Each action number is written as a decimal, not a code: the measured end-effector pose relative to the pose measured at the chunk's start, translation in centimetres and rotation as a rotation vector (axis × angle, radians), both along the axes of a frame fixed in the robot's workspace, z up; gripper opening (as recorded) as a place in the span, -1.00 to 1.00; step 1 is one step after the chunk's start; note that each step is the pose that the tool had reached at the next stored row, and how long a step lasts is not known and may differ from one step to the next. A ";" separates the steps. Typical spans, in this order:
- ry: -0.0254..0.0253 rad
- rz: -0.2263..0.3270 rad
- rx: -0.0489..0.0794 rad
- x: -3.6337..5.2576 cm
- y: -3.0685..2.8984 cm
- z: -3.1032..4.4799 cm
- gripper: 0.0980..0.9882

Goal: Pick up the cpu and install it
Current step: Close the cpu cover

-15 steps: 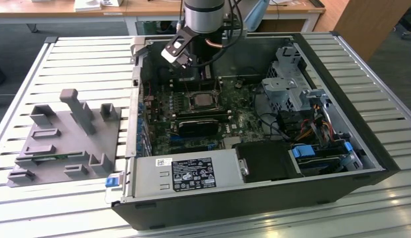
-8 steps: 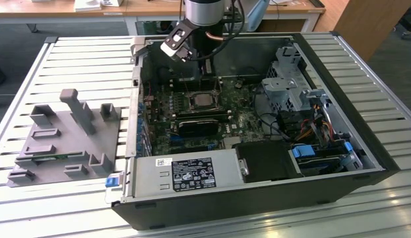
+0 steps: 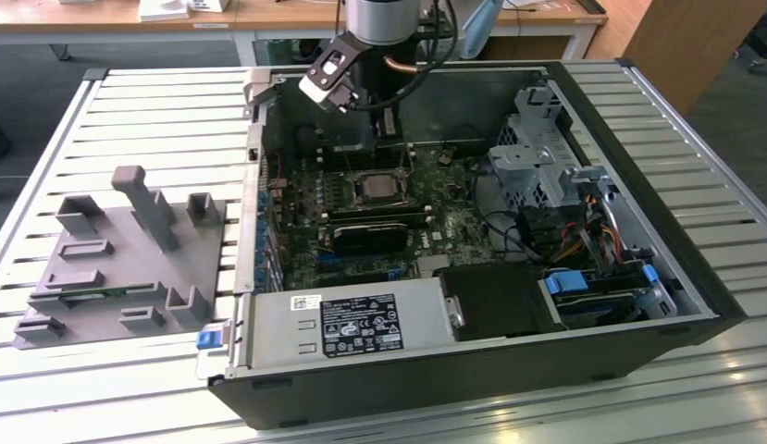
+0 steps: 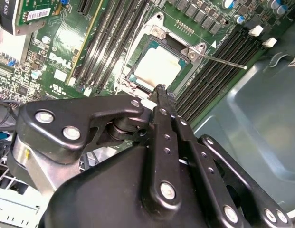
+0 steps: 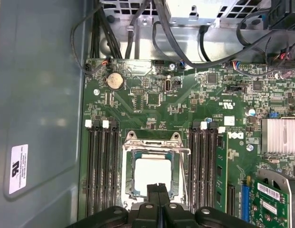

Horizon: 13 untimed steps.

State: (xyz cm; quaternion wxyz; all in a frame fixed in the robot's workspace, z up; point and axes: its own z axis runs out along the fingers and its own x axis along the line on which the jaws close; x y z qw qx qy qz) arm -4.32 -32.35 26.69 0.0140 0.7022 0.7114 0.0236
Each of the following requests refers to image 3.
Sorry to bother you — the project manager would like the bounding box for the grey flat cable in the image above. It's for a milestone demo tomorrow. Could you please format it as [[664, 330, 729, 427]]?
[[578, 221, 623, 278]]

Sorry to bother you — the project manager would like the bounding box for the blue case latch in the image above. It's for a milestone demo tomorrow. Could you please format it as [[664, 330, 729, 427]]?
[[196, 326, 228, 351]]

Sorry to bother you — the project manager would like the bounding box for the black installed RAM stick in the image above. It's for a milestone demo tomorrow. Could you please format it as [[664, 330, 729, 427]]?
[[328, 206, 423, 223]]

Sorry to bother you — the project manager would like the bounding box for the CPU socket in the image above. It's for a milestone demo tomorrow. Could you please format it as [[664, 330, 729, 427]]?
[[351, 169, 417, 207]]

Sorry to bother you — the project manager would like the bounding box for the copper cable sleeve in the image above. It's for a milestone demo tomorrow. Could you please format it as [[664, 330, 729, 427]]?
[[383, 54, 416, 76]]

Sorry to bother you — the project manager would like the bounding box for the wooden desk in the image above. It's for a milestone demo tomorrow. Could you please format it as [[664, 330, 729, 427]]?
[[0, 0, 611, 61]]

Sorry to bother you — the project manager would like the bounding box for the silver metal drive cage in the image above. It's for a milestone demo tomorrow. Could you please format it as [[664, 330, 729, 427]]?
[[487, 85, 612, 209]]

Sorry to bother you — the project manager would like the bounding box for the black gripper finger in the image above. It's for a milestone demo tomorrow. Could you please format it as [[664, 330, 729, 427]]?
[[369, 106, 401, 140]]

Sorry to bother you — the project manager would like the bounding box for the grey case release handle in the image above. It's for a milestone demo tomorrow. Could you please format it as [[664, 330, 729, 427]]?
[[241, 67, 284, 122]]

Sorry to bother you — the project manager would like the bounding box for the silver power supply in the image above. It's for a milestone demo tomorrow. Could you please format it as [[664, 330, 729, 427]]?
[[225, 277, 452, 378]]

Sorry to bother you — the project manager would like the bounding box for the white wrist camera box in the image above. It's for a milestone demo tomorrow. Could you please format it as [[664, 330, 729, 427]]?
[[299, 34, 368, 113]]

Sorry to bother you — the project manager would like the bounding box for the blue disk carrier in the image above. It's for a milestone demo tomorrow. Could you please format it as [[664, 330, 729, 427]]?
[[543, 270, 650, 306]]

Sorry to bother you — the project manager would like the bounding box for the green RAM stick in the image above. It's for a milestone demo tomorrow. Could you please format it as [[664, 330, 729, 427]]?
[[59, 286, 156, 302]]

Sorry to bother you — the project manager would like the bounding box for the black plastic shroud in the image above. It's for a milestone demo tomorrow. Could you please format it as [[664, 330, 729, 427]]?
[[437, 265, 570, 343]]

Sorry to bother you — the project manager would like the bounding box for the green motherboard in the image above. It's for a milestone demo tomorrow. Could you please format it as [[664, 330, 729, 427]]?
[[258, 145, 483, 290]]

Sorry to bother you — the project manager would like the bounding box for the green storage crate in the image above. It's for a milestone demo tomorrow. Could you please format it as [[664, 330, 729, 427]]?
[[253, 39, 335, 66]]

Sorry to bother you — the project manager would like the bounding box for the black PC case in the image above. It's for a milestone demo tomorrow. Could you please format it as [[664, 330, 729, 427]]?
[[206, 57, 749, 431]]

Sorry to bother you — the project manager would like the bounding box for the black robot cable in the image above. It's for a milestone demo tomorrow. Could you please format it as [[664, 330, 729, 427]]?
[[352, 0, 465, 112]]

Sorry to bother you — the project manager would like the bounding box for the metal socket cover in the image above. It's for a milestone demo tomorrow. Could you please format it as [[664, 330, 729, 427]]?
[[395, 143, 420, 186]]

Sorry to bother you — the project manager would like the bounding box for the silver CPU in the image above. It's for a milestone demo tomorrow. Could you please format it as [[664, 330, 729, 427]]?
[[356, 175, 403, 199]]

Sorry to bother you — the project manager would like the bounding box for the thin black cable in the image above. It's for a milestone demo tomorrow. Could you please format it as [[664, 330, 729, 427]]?
[[481, 210, 546, 265]]

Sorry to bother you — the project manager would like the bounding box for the black RAM slot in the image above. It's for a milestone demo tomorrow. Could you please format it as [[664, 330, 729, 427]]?
[[331, 146, 416, 171]]

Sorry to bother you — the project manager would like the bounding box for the black graphics card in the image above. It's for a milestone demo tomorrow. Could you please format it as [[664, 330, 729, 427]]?
[[329, 220, 411, 259]]

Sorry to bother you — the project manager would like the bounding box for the orange yellow wire bundle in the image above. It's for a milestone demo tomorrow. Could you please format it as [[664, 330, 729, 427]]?
[[559, 220, 626, 260]]

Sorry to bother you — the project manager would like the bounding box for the grey plastic parts rack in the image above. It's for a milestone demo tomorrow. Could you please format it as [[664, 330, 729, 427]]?
[[10, 165, 230, 351]]

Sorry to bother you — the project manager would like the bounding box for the wooden cabinet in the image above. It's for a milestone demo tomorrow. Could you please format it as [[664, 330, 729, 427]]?
[[583, 0, 767, 117]]

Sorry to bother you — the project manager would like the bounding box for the thin wire locking lever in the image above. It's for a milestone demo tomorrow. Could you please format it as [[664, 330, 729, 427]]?
[[336, 138, 360, 179]]

